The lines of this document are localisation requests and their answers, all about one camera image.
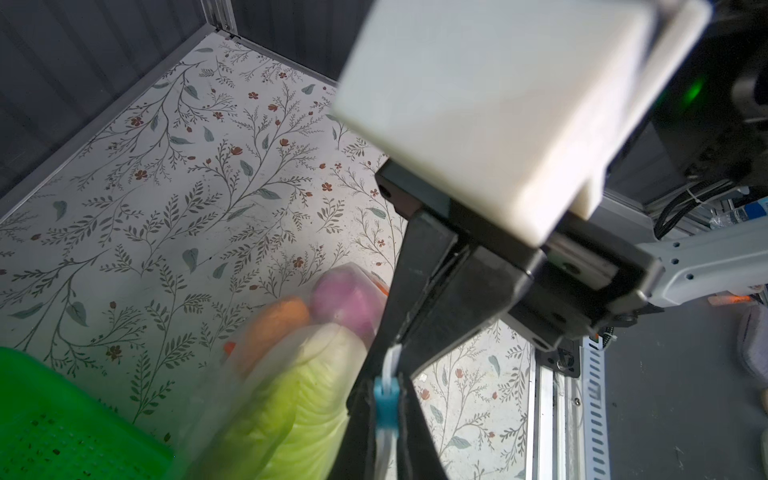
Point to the green plastic basket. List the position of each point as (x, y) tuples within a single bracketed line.
[(50, 429)]

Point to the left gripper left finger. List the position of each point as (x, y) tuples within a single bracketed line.
[(358, 452)]

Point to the purple eggplant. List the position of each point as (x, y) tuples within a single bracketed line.
[(351, 297)]

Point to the napa cabbage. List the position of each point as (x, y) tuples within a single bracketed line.
[(292, 419)]

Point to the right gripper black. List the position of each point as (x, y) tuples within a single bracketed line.
[(457, 271)]

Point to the white vented cable duct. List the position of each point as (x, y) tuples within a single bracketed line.
[(593, 389)]

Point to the clear zip top bag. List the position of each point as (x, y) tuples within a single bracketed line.
[(222, 387)]

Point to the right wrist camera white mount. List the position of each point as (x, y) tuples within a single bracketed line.
[(513, 108)]

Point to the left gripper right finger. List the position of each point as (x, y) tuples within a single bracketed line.
[(417, 458)]

